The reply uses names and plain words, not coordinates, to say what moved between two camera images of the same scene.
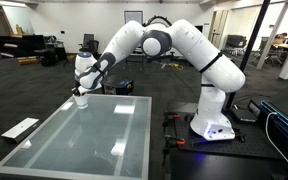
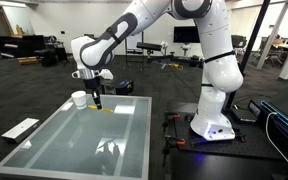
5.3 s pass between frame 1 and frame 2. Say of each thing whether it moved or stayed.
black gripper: moved
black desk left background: stayed
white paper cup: stayed
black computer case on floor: stayed
